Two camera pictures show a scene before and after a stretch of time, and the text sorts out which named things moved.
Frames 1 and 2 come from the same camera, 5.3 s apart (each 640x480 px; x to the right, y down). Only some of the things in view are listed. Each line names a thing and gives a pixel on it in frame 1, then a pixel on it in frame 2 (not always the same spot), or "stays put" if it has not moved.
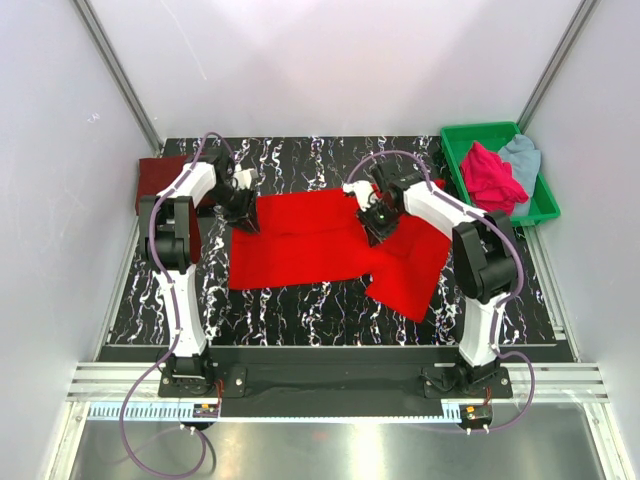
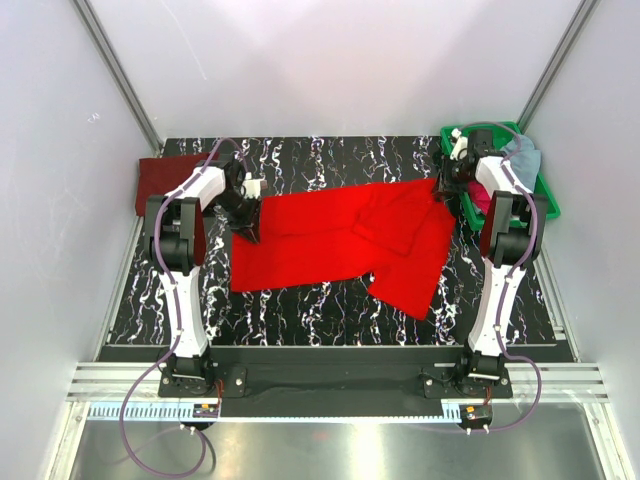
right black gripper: x=375 y=233 -> x=445 y=186
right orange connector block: x=470 y=412 stays put
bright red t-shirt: x=315 y=236 stays put
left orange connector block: x=205 y=411 stays put
